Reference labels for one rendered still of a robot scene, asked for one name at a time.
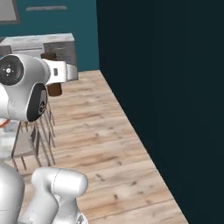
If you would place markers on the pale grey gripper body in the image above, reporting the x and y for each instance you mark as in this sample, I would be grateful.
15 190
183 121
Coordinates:
72 72

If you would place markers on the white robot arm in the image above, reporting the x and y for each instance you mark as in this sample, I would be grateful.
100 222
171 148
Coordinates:
20 87

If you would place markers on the orange rimmed plate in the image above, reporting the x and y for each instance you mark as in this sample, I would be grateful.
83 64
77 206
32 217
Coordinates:
3 123

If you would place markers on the dark teal tall cabinet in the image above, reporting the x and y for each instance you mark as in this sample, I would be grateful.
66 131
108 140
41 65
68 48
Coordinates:
169 96

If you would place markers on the brown wooden bar stool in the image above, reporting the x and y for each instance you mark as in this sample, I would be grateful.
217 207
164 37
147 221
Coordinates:
54 89

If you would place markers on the grey framed window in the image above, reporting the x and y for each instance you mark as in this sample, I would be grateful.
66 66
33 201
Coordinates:
7 10

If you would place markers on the long grey wall bar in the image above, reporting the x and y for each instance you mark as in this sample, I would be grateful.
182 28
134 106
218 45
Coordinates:
46 8

